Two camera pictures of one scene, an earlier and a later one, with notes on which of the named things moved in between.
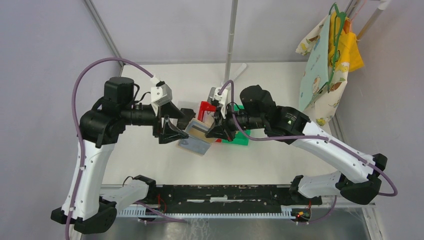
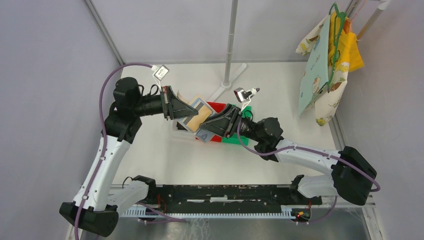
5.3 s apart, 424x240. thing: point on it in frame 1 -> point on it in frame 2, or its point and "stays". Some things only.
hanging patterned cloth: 323,87 stays
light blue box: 197,143 -> 192,122
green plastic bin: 240,138 stays
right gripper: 219,132 stays
